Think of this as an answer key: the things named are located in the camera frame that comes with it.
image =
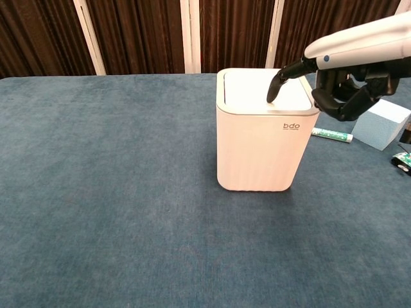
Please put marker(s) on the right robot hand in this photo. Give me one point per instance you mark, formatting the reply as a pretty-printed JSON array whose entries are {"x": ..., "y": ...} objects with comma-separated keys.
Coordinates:
[{"x": 353, "y": 45}]

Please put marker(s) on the white plastic trash bin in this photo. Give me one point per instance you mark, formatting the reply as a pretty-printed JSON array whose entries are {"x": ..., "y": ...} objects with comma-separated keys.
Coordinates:
[{"x": 257, "y": 154}]

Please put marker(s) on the dark brown curtain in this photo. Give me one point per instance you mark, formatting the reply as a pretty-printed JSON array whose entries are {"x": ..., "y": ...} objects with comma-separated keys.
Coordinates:
[
  {"x": 321, "y": 19},
  {"x": 38, "y": 35},
  {"x": 138, "y": 35},
  {"x": 234, "y": 32}
]

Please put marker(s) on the light blue foam block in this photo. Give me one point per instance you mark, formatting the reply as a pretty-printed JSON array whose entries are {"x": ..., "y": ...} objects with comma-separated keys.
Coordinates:
[{"x": 379, "y": 131}]

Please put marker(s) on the green white tube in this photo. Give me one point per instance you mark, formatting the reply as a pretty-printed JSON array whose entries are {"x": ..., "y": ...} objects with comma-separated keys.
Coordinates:
[{"x": 332, "y": 134}]

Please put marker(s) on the small green black gadget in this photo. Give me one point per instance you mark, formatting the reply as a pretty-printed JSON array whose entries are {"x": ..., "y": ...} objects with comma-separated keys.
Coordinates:
[{"x": 402, "y": 160}]

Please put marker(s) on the blue table cloth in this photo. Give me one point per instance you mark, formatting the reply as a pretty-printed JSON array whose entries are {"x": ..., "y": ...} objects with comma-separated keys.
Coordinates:
[{"x": 112, "y": 192}]

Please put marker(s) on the white vertical post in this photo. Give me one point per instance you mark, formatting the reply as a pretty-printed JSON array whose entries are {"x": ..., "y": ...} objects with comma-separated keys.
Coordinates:
[
  {"x": 404, "y": 6},
  {"x": 190, "y": 35},
  {"x": 90, "y": 38},
  {"x": 275, "y": 32}
]

